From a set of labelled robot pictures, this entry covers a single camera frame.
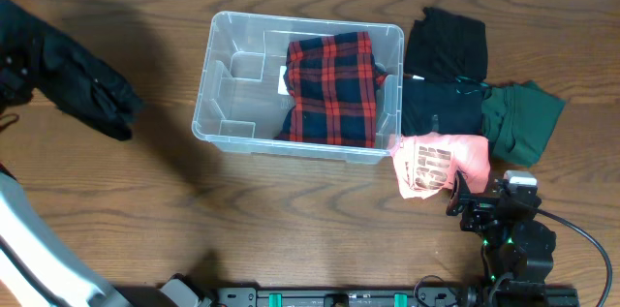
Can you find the dark green garment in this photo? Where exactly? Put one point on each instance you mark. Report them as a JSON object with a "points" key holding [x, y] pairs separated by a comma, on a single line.
{"points": [[518, 120]]}

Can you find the clear plastic storage container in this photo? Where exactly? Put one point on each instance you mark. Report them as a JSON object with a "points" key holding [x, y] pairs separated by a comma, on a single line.
{"points": [[242, 102]]}

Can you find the dark navy shirt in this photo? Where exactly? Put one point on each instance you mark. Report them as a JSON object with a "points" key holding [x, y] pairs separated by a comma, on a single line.
{"points": [[446, 108]]}

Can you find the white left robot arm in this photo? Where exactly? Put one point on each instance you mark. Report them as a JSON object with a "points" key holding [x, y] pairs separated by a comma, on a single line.
{"points": [[40, 270]]}

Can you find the pink printed t-shirt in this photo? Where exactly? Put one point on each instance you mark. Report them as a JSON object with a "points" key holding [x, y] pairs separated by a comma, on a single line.
{"points": [[425, 165]]}

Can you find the red plaid flannel garment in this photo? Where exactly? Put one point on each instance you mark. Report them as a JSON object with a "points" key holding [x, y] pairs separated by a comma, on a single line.
{"points": [[334, 82]]}

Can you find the black garment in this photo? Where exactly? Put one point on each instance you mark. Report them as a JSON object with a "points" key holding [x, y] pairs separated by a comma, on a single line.
{"points": [[35, 55]]}

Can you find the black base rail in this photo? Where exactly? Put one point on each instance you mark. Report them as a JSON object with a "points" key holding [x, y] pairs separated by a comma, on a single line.
{"points": [[424, 295]]}

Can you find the black shirt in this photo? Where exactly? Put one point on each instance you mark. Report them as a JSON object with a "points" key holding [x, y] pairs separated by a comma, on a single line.
{"points": [[445, 47]]}

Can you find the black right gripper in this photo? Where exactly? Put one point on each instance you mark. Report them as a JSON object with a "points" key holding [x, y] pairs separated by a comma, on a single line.
{"points": [[461, 199]]}

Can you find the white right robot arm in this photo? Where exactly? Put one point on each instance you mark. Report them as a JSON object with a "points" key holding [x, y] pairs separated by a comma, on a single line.
{"points": [[514, 245]]}

